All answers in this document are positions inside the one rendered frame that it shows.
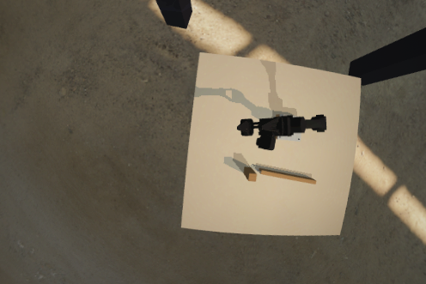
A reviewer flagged brown wooden post with slot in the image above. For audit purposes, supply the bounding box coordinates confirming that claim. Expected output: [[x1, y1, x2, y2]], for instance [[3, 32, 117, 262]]
[[243, 166, 257, 182]]

